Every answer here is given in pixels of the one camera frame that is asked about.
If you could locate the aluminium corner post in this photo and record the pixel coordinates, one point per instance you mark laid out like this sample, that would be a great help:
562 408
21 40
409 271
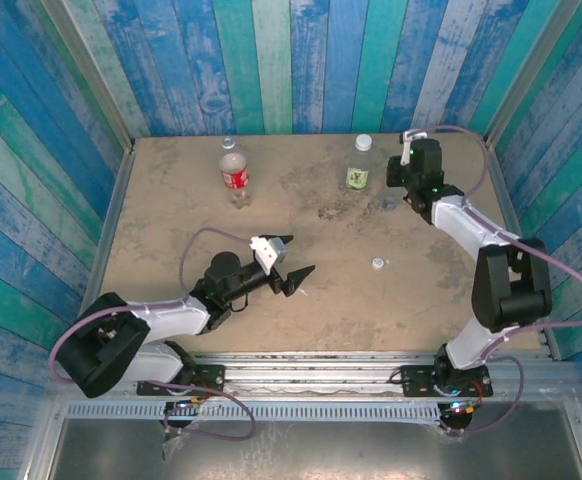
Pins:
92 75
526 75

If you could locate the clear bottle with red label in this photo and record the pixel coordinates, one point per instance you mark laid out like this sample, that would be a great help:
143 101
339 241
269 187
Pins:
234 177

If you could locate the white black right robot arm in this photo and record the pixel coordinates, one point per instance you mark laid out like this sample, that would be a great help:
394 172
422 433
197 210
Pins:
458 220

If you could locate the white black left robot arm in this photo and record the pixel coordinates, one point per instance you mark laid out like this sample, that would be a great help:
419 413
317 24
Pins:
171 317

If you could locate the shiny metal panel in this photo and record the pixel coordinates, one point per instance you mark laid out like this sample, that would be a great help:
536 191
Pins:
321 450

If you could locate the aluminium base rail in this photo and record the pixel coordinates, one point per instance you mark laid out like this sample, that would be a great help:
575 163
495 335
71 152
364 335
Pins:
311 375

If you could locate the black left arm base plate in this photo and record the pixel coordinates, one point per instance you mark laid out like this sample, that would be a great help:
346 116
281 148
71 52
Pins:
206 380

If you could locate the aluminium table edge rail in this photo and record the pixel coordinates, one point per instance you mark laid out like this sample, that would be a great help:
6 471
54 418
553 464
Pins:
507 200
102 250

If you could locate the small circuit board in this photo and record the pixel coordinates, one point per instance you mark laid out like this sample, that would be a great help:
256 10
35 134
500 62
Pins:
186 404
458 407

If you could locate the plain white bottle cap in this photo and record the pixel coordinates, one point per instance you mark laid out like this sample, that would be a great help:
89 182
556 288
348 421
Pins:
363 142

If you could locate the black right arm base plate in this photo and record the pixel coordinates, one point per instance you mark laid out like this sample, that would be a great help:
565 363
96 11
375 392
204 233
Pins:
416 382

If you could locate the clear bottle with green label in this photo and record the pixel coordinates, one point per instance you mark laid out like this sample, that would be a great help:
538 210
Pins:
358 177

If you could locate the white printed bottle cap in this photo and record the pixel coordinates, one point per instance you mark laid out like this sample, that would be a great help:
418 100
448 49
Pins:
379 263

